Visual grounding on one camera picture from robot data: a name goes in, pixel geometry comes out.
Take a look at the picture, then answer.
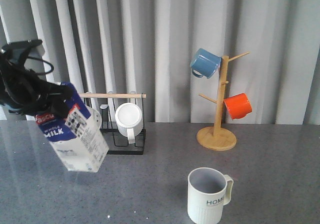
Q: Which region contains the white HOME cup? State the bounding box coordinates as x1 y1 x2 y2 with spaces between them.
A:
187 167 234 224

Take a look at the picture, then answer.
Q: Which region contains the blue enamel mug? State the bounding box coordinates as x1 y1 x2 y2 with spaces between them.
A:
190 48 222 79

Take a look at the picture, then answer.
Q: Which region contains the black wire mug rack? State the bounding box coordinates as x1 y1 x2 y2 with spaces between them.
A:
80 92 147 155

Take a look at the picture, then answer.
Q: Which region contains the white ribbed mug on rack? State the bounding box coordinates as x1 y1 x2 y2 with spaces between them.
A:
115 103 143 144

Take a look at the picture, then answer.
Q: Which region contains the wooden mug tree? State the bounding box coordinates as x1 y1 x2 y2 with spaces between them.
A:
196 51 250 151

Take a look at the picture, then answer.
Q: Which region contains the Pascual whole milk carton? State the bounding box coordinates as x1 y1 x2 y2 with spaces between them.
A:
35 82 109 173

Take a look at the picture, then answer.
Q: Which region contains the grey pleated curtain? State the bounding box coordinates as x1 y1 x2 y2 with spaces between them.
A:
0 0 320 125

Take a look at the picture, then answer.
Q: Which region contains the white smiley mug on rack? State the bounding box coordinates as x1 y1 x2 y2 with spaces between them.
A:
88 107 102 129

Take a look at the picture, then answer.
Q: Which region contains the orange enamel mug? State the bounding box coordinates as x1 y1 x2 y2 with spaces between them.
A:
223 93 252 120

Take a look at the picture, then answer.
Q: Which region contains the black cable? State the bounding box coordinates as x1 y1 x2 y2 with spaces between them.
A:
24 56 55 75

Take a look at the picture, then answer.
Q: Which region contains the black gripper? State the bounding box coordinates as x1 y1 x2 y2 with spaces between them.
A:
0 39 73 117

